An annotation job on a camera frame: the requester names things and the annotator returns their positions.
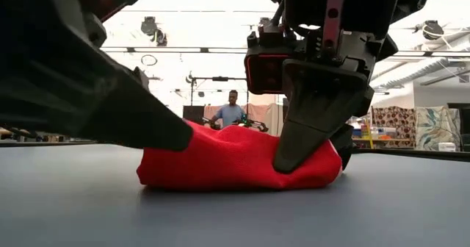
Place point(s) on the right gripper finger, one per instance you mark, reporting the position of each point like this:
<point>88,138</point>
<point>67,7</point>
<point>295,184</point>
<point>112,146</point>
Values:
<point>316,107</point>
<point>345,144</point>

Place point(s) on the black table edge frame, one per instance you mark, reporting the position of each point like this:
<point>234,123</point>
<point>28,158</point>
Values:
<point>422,154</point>

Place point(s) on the small black background robot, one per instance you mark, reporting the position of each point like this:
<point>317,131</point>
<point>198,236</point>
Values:
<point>253,124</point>

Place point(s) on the person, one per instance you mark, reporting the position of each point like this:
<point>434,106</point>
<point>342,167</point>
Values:
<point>229,114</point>

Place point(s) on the long ceiling light bar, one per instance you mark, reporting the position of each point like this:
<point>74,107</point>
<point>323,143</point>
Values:
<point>165,49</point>

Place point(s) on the brown circle-patterned cloth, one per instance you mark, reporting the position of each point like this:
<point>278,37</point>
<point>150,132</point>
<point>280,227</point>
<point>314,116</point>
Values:
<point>394,124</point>

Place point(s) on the dark cabinet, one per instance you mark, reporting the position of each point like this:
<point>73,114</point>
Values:
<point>465,125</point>

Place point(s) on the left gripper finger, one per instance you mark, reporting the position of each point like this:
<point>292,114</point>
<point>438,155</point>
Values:
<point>110,107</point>
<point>141,78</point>

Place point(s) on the red towel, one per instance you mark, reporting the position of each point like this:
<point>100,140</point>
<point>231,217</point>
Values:
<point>227,159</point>

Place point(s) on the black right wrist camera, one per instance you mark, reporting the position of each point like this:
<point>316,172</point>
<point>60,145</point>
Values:
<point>266,70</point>

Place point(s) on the black overhead bar stand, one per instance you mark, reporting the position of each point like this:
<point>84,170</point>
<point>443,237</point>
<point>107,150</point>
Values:
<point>220,78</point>

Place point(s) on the black upright box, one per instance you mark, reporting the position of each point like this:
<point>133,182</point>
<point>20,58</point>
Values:
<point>192,114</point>

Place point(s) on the leaf-patterned cloth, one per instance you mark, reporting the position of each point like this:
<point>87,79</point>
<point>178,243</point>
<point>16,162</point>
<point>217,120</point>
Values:
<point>437,127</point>

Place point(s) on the shelf with coloured bins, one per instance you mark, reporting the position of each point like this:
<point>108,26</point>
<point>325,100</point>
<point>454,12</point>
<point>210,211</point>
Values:
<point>361,131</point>

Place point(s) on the white plastic container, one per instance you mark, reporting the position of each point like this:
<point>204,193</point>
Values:
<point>446,147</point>

